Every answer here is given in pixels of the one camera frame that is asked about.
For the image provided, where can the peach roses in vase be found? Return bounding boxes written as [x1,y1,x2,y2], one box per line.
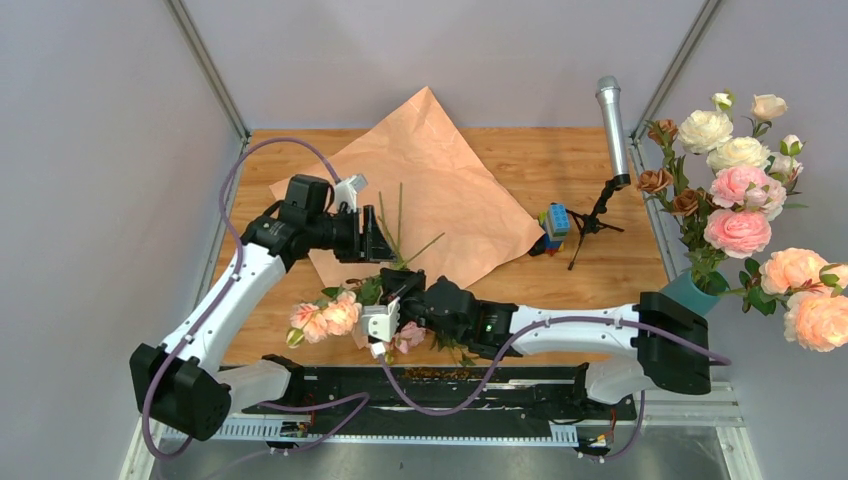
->
[704,135,847,352]

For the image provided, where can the dried brown roses stem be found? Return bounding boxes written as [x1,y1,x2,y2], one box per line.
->
[637,119,711,263]

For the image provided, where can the blue toy brick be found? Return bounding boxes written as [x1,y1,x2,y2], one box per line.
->
[545,203,571,240]

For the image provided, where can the teal ceramic vase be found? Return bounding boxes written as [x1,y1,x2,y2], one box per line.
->
[660,269,728,317]

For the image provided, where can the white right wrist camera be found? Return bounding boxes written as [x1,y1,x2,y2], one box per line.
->
[360,298,400,358]

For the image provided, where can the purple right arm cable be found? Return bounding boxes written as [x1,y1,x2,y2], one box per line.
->
[373,315,731,462]

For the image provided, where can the white slotted cable duct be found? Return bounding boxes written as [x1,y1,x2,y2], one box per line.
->
[211,417,580,448]

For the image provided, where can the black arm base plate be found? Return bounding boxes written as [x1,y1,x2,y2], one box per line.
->
[241,365,639,441]

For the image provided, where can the multicolour toy brick stack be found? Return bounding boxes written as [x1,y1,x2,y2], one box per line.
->
[528,212,566,257]

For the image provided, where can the peach roses stem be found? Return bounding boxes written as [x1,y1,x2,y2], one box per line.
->
[286,231,446,350]

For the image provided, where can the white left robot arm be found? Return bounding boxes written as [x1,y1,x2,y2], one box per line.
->
[129,174,394,441]

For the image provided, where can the white roses stem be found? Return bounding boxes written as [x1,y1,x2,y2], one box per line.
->
[677,90,771,172]

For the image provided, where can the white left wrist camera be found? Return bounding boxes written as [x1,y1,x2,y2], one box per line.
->
[333,174,368,213]

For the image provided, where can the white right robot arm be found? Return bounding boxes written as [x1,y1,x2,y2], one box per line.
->
[361,268,720,418]

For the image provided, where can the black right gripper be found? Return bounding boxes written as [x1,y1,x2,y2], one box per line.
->
[380,269,467,344]

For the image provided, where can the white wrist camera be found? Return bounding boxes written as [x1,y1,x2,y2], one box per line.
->
[360,298,400,358]
[333,174,368,213]

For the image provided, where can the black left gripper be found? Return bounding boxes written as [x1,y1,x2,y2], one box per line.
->
[308,205,399,264]

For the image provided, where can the brown kraft wrapping paper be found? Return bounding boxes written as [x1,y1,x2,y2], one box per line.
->
[268,86,546,290]

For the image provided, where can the single rose stem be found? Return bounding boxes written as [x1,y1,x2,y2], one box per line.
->
[746,94,788,139]

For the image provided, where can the silver microphone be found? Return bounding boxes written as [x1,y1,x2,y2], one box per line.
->
[595,75,631,190]

